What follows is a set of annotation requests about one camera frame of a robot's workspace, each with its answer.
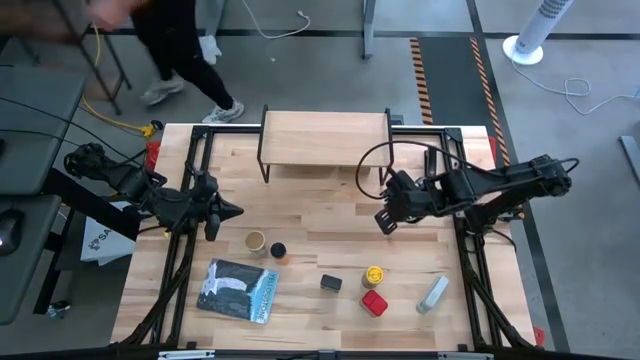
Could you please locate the silver bracket plate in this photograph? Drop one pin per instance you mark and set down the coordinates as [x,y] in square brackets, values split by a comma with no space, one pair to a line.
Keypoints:
[186,355]
[465,356]

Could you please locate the spice jar yellow lid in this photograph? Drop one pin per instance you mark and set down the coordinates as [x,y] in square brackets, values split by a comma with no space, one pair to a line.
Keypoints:
[373,275]

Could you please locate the grey desk top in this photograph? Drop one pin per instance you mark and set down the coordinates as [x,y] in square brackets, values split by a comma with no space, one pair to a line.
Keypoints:
[20,280]
[35,130]

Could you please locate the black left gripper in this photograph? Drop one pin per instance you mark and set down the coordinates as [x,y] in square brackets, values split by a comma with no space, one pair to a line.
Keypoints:
[207,197]

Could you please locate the grey desk leg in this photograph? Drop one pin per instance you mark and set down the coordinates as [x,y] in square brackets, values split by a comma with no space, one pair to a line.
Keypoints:
[218,15]
[369,30]

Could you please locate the clear spice jar tan lid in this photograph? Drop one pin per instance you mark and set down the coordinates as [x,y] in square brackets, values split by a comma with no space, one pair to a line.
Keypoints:
[255,241]

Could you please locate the person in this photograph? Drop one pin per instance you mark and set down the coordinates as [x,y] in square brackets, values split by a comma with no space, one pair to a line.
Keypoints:
[175,40]

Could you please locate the black computer mouse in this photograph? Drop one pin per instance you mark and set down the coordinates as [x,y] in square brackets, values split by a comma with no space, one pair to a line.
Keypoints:
[10,232]

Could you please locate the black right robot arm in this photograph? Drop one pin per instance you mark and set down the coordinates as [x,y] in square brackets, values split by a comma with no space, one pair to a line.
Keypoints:
[500,180]

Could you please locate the white tower fan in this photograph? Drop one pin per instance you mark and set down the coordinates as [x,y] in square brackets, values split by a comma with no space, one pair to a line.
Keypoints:
[535,25]

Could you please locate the wooden stool black legs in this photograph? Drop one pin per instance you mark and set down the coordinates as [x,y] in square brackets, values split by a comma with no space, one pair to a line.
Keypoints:
[40,27]

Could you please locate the white printed box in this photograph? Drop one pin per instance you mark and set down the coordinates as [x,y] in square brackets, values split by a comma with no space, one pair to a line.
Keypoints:
[102,242]

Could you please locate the orange spice bottle black cap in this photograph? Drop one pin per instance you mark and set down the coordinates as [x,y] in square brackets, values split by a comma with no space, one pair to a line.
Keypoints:
[278,250]

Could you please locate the grey silver bar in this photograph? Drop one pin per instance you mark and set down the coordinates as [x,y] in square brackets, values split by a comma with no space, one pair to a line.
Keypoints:
[432,295]

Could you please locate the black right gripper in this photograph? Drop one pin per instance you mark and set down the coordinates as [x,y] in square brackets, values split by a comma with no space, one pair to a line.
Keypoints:
[410,197]

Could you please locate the red box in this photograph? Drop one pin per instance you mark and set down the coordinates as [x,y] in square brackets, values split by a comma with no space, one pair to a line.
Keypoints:
[374,302]

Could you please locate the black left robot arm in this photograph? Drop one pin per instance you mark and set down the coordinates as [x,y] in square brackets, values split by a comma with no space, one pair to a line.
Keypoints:
[125,182]

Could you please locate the black aluminium table frame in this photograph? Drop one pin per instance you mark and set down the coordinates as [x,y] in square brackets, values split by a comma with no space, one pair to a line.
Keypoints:
[230,131]

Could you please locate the Yellowstone picture book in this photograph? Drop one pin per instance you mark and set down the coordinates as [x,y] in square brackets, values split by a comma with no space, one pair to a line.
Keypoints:
[235,290]

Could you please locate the grey floor outlet box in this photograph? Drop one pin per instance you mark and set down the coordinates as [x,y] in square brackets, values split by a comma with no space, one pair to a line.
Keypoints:
[398,120]

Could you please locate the small black spice tin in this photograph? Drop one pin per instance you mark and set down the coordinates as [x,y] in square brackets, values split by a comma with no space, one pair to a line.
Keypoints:
[331,282]

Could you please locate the crumpled white cloth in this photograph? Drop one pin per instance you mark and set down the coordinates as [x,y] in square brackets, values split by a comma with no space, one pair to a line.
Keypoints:
[210,49]

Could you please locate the black camera box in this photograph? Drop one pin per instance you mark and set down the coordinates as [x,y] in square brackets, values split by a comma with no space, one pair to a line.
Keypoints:
[326,355]

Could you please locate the red table clamp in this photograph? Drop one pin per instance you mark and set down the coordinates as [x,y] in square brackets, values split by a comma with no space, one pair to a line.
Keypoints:
[538,336]
[152,152]
[493,146]

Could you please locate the grey metal bar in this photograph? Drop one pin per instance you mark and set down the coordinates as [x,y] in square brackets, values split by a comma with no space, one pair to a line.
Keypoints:
[631,157]

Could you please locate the wooden shelf black metal legs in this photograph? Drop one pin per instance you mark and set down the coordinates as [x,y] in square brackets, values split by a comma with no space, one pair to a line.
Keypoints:
[325,137]

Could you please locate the black desk leg frame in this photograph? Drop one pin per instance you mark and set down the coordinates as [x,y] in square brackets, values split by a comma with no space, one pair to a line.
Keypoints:
[50,280]

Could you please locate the metal caster wheel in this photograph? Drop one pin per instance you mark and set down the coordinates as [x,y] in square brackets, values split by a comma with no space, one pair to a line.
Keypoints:
[57,309]

